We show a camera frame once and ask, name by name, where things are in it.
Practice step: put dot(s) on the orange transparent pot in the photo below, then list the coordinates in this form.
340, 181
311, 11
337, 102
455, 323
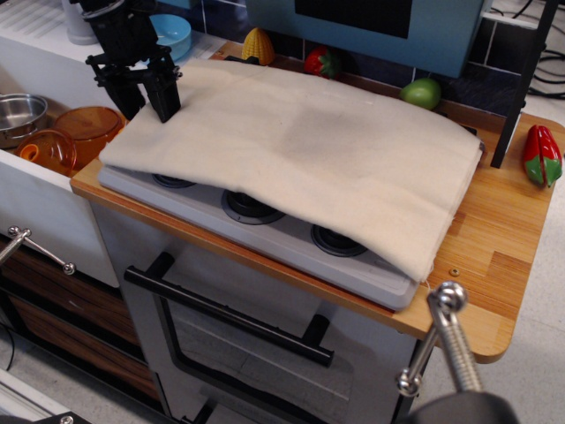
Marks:
91, 128

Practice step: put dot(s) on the yellow toy corn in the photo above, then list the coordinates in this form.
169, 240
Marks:
258, 44

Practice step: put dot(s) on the black right stove knob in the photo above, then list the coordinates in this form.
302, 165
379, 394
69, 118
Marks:
334, 243

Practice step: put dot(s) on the black metal post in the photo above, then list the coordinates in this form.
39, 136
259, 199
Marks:
534, 52

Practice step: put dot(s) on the blue plastic bowl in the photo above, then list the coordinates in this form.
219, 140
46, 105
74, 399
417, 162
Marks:
173, 32

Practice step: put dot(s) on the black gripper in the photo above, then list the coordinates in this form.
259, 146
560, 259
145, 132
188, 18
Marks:
132, 56

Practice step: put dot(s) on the blue toy microwave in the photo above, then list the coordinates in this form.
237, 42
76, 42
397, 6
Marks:
434, 36

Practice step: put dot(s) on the grey toy stove top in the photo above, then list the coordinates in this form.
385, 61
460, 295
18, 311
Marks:
287, 240

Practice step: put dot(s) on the cream cloth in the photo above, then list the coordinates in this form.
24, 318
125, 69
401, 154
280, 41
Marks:
380, 171

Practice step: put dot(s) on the white toy sink unit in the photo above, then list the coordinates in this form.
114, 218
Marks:
37, 58

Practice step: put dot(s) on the black stove knob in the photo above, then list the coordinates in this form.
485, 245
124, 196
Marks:
245, 209
334, 243
170, 182

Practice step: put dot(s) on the black oven door handle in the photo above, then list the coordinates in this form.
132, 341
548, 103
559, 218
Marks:
307, 346

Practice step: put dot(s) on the steel pot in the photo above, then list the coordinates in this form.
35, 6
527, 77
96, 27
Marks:
21, 116

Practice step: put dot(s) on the grey oven door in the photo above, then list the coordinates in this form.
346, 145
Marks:
215, 332

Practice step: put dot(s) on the black middle stove knob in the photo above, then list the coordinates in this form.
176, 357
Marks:
245, 209

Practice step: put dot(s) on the silver clamp screw left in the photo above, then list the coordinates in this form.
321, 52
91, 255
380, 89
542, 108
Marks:
22, 237

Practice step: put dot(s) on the black left stove knob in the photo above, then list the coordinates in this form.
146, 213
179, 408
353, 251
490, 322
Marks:
170, 182

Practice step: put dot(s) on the silver clamp screw right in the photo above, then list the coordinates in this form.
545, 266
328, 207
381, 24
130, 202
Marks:
445, 303

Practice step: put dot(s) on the red toy strawberry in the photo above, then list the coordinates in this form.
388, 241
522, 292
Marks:
323, 62

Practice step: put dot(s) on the red toy pepper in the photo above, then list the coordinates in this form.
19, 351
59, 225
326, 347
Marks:
543, 164

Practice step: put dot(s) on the silver clamp screw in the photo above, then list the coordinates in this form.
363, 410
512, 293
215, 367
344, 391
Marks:
22, 237
445, 303

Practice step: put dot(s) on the orange transparent lid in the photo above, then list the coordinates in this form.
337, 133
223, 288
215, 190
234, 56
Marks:
51, 149

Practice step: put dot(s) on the green toy apple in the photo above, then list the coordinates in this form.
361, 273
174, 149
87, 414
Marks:
425, 93

